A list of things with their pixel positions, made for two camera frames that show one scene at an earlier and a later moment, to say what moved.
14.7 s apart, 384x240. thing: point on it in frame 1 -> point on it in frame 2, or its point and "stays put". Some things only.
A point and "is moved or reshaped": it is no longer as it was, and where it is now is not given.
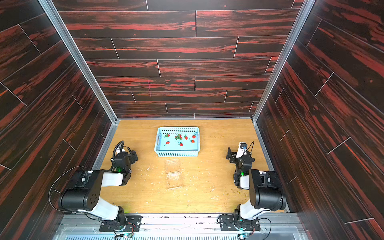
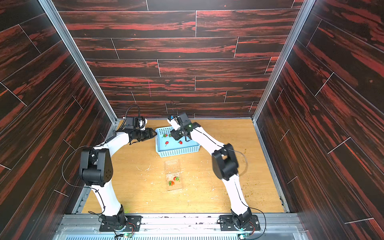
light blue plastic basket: (177, 141) is moved or reshaped
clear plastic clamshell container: (174, 178) stays put
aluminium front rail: (181, 226) stays put
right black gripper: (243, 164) -> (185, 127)
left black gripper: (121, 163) -> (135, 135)
